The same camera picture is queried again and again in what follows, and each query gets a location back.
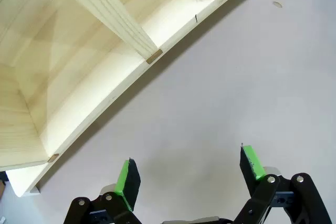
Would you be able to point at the pine wooden cubby shelf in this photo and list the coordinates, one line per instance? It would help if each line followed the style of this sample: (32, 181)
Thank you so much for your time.
(78, 77)

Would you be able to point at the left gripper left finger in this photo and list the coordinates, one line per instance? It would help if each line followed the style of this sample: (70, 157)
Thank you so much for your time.
(128, 182)

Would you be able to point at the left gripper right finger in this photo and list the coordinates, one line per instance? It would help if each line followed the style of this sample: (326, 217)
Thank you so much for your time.
(249, 166)

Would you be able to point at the white monitor riser stand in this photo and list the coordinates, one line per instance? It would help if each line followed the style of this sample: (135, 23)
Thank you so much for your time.
(18, 182)

